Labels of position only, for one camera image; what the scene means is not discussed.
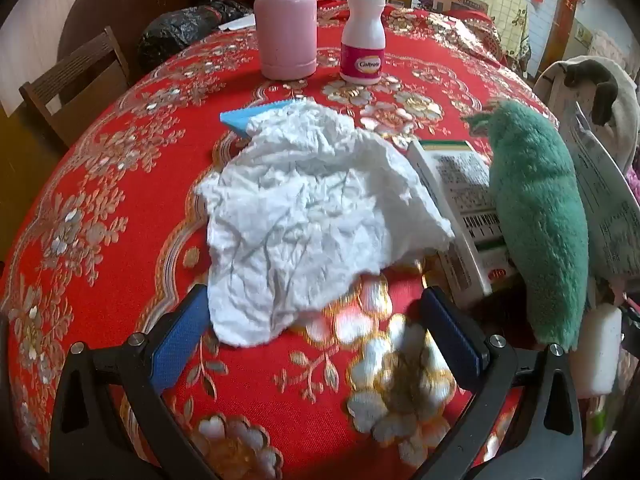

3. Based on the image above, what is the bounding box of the cardboard box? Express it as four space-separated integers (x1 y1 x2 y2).
434 0 490 15

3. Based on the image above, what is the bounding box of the printed plastic bag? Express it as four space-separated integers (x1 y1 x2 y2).
570 102 640 281

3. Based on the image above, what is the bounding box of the black plastic bag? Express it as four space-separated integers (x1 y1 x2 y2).
137 0 257 73

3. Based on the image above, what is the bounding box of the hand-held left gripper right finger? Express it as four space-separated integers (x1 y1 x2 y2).
410 286 586 480

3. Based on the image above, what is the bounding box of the white coat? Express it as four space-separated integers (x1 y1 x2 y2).
532 55 640 176

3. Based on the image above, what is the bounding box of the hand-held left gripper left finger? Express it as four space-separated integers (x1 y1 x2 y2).
49 284 221 480

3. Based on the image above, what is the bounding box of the blue packet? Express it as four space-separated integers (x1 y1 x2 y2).
220 100 296 138

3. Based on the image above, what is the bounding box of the dark wooden chair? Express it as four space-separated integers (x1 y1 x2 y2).
19 27 132 148

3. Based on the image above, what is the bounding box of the red floral tablecloth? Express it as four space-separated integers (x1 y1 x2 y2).
0 2 571 480

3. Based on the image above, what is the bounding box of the white foam block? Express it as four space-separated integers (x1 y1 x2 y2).
580 302 623 398

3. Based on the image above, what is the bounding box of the white tissue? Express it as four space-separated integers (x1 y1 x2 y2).
194 101 456 348

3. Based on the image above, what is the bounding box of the white pill bottle pink label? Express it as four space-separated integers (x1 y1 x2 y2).
340 0 387 85

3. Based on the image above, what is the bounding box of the white paper sheet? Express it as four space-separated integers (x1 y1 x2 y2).
217 12 258 32

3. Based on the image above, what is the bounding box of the yellow floral cloth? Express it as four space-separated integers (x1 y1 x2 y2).
457 0 531 78

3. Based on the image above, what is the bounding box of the white green medicine box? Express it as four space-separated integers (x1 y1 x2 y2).
406 139 502 308

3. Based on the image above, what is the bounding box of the green plush toy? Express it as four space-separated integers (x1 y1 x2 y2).
462 100 591 351

